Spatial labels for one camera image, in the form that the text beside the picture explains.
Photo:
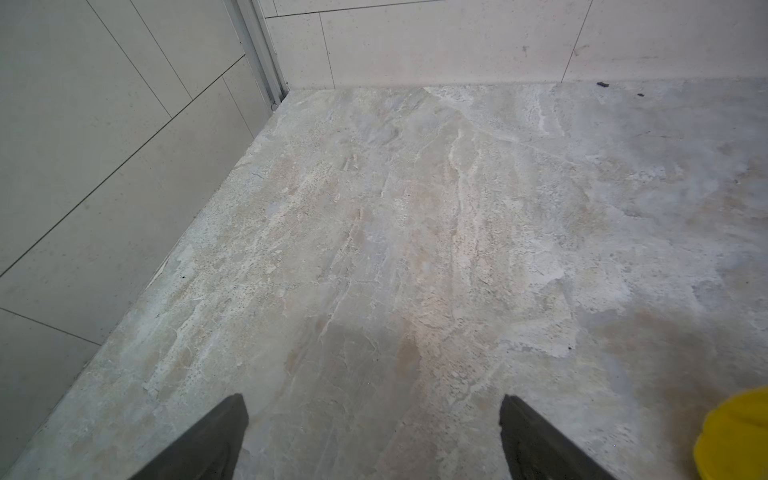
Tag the metal corner trim left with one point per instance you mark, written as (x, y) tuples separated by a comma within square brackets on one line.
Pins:
[(251, 28)]

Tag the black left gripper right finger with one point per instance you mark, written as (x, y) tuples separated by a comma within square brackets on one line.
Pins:
[(535, 449)]

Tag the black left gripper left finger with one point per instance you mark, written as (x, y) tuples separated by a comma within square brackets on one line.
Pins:
[(207, 450)]

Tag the yellow fake lemon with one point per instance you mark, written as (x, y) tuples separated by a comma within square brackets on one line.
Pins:
[(733, 441)]

